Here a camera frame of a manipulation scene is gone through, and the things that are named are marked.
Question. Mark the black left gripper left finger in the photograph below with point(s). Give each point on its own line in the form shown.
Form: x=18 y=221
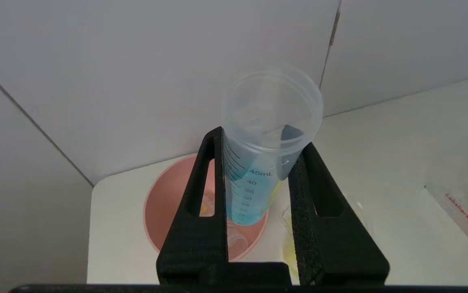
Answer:
x=197 y=240

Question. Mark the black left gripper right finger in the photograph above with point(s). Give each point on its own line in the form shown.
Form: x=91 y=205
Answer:
x=331 y=244

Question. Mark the clear plastic test tube rack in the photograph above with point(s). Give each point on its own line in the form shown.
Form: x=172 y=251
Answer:
x=461 y=203

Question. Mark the test tube with blue pigment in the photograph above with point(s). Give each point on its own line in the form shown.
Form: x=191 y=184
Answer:
x=254 y=195

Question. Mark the clear glass beaker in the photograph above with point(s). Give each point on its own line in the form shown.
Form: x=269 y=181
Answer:
x=286 y=248

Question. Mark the test tube with yellow pigment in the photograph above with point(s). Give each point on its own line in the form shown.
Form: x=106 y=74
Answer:
x=236 y=242

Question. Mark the pink bowl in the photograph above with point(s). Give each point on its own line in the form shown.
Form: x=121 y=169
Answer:
x=168 y=203

